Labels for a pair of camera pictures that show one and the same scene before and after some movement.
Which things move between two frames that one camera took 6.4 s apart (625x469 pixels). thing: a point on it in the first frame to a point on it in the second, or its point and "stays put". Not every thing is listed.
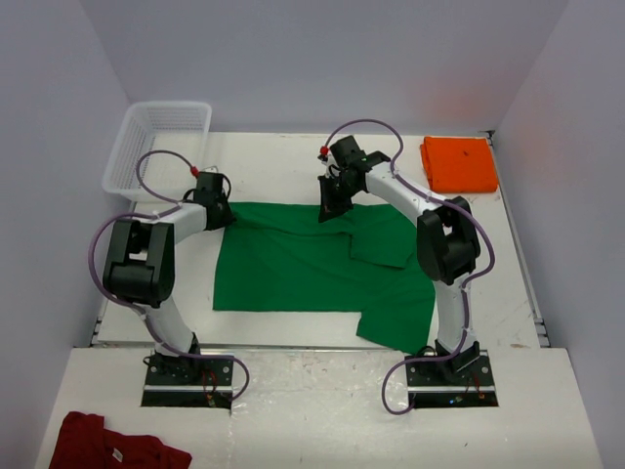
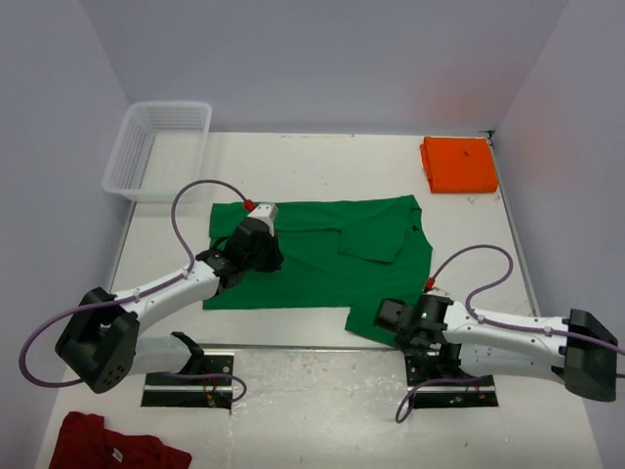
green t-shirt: x=277 y=257 stays put
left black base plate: x=180 y=381 stays put
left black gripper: x=227 y=218 to x=273 y=263
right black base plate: x=465 y=381 stays put
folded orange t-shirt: x=459 y=164 stays put
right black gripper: x=330 y=206 to x=402 y=341
